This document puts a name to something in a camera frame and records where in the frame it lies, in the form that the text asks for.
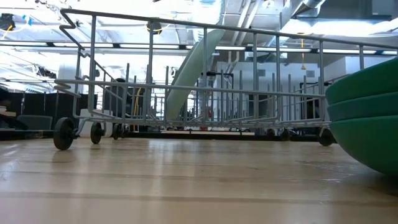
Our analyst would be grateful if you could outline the grey chair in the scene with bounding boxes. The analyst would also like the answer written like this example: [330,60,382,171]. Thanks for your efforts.
[15,114,53,131]

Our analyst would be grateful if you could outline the white bin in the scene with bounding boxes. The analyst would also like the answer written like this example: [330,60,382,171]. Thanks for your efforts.
[79,108,113,138]

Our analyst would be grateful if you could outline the grey wire dish rack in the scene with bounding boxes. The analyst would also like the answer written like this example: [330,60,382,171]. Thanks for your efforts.
[52,8,398,152]

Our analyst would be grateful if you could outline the yellow hanging cord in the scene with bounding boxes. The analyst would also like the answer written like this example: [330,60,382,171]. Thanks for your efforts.
[299,32,307,71]

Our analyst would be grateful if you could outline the black partition panels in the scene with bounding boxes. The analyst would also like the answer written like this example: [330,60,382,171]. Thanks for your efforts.
[0,91,98,130]

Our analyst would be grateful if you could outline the black stand frame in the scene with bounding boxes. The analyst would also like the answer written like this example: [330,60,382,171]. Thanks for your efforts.
[201,71,234,94]

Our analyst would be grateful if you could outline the silver ceiling duct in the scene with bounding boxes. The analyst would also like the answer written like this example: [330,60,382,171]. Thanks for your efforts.
[192,0,225,26]

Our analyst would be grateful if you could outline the black overhead camera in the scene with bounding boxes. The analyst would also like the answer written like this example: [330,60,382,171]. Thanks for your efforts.
[146,21,163,35]

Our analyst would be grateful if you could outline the dark green plate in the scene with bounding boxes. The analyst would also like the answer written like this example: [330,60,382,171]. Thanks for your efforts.
[325,57,398,106]

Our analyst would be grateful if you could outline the pale green plate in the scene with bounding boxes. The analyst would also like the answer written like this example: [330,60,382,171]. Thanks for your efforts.
[166,29,226,121]

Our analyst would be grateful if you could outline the black ceiling box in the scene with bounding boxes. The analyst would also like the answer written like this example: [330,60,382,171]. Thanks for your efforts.
[0,12,16,31]

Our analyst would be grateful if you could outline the green bottom bowl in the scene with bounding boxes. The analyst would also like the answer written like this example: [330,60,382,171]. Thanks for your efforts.
[329,114,398,175]

